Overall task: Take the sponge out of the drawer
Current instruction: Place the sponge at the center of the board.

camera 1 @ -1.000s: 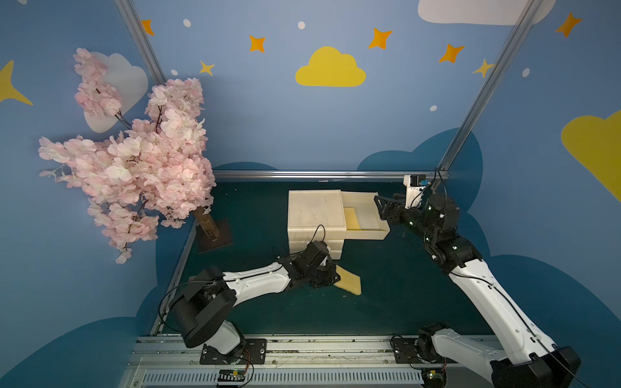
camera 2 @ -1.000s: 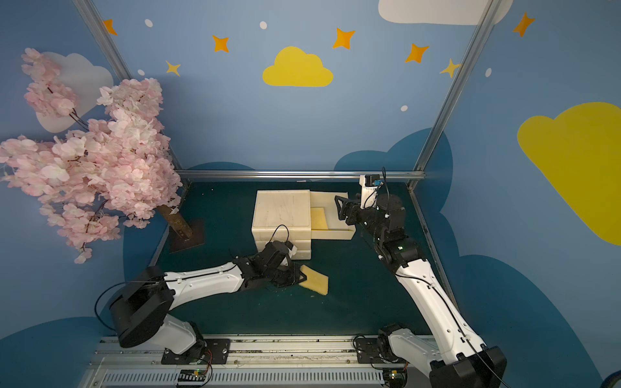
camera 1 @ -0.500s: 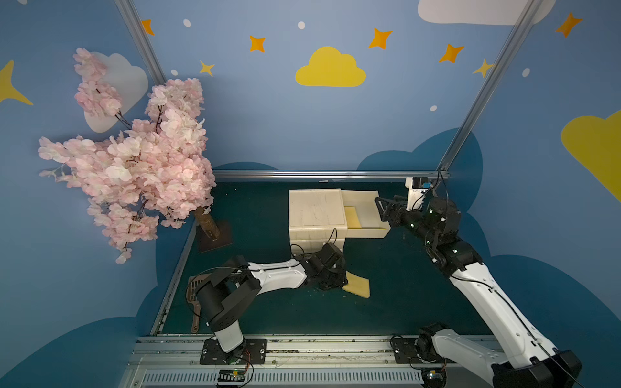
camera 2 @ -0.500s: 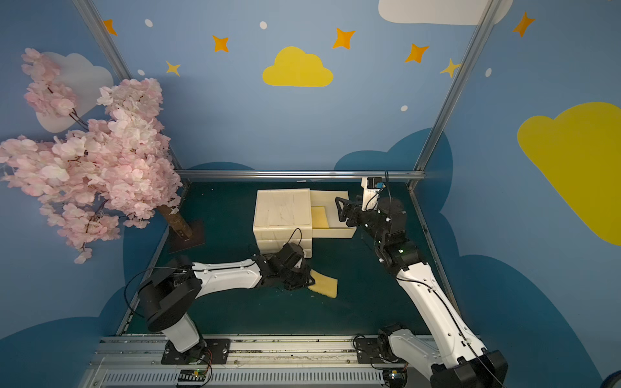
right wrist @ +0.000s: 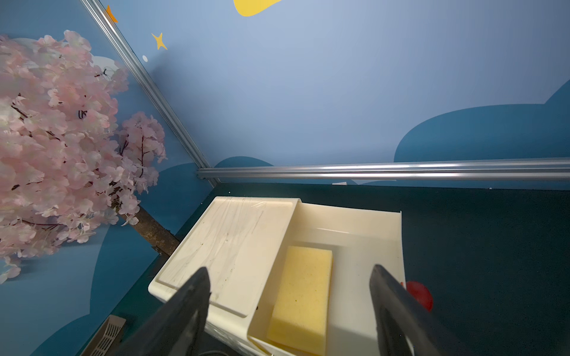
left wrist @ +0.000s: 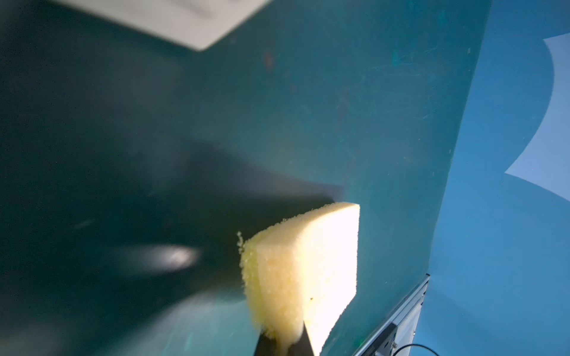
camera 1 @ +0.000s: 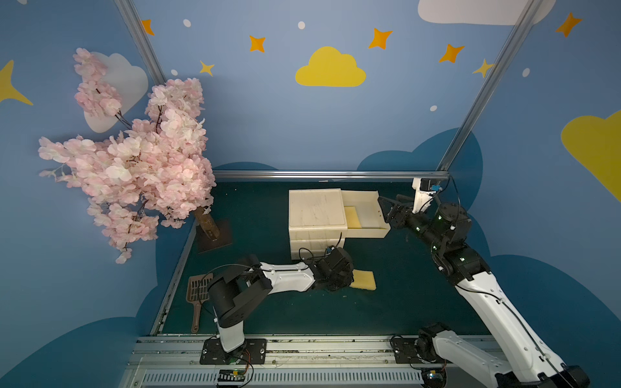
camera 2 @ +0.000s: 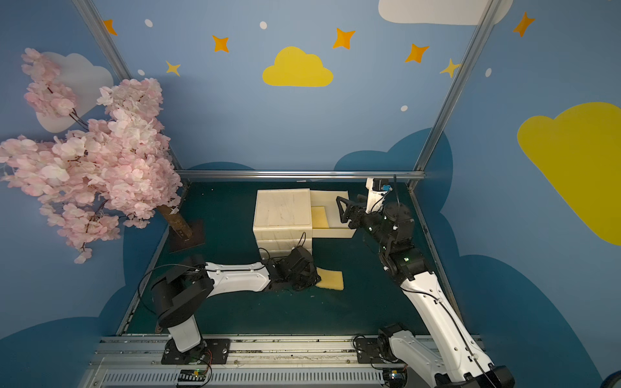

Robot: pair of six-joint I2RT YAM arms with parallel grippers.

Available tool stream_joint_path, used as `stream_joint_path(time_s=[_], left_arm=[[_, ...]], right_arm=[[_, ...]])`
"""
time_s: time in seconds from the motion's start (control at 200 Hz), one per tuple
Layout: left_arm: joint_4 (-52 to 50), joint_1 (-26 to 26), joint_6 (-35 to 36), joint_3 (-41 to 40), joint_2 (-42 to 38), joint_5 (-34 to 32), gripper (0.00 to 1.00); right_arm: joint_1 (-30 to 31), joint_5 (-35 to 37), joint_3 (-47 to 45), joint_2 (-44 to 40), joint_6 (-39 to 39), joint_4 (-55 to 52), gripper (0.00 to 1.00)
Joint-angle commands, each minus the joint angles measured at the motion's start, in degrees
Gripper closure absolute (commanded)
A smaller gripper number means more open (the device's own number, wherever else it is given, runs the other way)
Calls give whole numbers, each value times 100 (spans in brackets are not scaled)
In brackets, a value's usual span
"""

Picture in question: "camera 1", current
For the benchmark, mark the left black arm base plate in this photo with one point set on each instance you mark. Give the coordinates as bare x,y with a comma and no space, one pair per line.
252,351

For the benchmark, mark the yellow sponge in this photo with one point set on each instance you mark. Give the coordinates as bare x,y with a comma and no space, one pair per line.
352,218
364,280

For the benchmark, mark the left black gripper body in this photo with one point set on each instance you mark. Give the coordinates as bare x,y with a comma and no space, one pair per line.
346,276

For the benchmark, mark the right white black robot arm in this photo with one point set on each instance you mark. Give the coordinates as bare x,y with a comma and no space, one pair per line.
529,361

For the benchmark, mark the cream drawer cabinet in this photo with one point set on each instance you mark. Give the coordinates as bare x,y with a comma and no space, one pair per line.
317,221

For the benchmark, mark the left green circuit board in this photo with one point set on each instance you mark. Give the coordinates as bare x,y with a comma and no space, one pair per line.
233,378

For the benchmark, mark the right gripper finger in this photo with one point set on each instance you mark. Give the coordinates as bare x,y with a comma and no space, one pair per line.
387,208
393,199

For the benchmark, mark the pink cherry blossom tree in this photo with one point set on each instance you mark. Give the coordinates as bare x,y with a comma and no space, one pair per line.
151,174

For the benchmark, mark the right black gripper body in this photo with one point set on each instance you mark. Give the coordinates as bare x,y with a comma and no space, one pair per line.
394,213

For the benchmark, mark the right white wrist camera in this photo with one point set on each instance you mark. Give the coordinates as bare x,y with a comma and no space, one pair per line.
426,190

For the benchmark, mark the dark tree base plate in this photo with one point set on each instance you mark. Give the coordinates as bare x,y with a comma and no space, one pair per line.
209,241

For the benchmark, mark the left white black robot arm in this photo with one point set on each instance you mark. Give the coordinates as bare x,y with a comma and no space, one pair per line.
238,291

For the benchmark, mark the brown slotted spatula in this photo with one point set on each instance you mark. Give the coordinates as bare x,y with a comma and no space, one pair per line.
196,295

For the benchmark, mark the right small circuit board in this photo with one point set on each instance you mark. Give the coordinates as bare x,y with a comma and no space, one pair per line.
434,378

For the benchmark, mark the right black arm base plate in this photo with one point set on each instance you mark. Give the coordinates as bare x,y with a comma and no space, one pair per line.
414,351

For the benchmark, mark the aluminium front rail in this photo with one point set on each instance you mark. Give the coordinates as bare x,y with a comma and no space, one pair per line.
291,361

